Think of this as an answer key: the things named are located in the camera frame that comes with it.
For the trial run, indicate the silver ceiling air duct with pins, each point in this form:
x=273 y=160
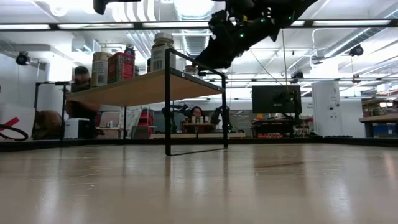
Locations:
x=194 y=43

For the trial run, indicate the white box red stripe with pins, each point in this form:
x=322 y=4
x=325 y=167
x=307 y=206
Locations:
x=25 y=109

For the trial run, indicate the white pillar cabinet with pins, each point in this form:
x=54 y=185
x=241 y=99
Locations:
x=323 y=124

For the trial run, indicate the tall spice jar white lid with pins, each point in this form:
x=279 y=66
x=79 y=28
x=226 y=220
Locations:
x=158 y=56

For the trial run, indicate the blue storage bin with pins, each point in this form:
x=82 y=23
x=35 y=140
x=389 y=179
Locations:
x=384 y=130

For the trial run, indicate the black background robot arm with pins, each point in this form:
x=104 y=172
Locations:
x=222 y=116
x=182 y=109

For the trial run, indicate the small wooden spice shelf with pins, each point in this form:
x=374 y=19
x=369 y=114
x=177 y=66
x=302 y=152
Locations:
x=196 y=125

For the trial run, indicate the red paprika spice tin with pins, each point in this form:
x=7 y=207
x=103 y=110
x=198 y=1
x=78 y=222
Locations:
x=121 y=67

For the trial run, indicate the person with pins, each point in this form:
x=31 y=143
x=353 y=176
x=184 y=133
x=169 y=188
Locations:
x=196 y=112
x=81 y=79

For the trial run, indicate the black computer monitor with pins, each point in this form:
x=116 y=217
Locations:
x=267 y=99

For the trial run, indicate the wooden shelf riser black frame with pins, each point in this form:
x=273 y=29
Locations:
x=140 y=90

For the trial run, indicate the red tool case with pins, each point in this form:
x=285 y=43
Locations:
x=145 y=119

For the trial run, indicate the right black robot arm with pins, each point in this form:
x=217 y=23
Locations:
x=295 y=9

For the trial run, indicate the spice jar tan lid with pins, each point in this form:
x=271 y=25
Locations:
x=99 y=70

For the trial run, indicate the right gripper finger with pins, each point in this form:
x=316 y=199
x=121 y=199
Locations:
x=231 y=53
x=210 y=56

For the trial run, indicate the black rig frame bar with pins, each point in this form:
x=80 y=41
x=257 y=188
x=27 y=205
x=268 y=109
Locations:
x=138 y=25

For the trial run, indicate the wooden workbench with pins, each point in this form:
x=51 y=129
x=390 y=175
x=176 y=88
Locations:
x=379 y=118

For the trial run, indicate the white box appliance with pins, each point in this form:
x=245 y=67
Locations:
x=73 y=128

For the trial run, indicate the brown bag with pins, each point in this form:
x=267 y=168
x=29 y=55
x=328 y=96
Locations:
x=46 y=124

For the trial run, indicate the black table frame rail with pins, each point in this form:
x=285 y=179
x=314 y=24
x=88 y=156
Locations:
x=280 y=140

